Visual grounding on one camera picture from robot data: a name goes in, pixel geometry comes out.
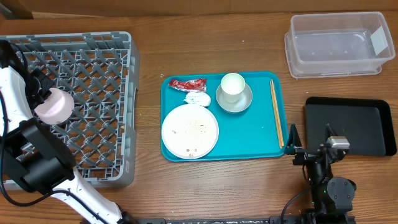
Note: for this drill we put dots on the grey plastic dish rack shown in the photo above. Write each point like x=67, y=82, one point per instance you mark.
x=101, y=72

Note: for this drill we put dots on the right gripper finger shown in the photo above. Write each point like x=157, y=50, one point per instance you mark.
x=330, y=135
x=293, y=144

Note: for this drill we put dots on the large white dirty plate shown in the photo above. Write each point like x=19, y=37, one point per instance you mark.
x=190, y=131

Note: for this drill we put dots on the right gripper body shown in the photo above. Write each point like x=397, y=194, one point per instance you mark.
x=307, y=155

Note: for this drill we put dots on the grey bowl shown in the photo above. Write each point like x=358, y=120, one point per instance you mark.
x=244, y=101

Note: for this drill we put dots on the wooden chopstick left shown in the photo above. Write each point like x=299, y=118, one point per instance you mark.
x=275, y=113

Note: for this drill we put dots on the teal serving tray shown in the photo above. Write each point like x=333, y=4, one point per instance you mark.
x=250, y=134

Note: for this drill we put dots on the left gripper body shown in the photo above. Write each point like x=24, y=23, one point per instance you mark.
x=40, y=88

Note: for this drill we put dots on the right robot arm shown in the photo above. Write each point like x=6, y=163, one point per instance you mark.
x=332, y=197

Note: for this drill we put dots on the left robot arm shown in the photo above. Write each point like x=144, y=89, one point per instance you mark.
x=34, y=158

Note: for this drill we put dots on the wooden chopstick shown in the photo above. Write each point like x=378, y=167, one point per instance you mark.
x=275, y=113

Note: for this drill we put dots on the white cup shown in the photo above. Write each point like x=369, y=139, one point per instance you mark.
x=232, y=85

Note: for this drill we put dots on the wooden chopstick right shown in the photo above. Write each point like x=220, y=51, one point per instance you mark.
x=277, y=113

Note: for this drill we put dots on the red snack wrapper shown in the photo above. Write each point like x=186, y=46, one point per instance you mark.
x=195, y=85

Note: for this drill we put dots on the crumpled white tissue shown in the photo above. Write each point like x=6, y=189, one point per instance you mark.
x=198, y=98

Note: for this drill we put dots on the clear plastic storage bin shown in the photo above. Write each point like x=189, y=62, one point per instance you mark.
x=338, y=44

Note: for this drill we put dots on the black plastic tray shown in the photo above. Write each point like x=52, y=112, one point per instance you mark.
x=367, y=124

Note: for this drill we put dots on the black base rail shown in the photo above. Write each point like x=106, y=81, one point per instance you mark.
x=217, y=221

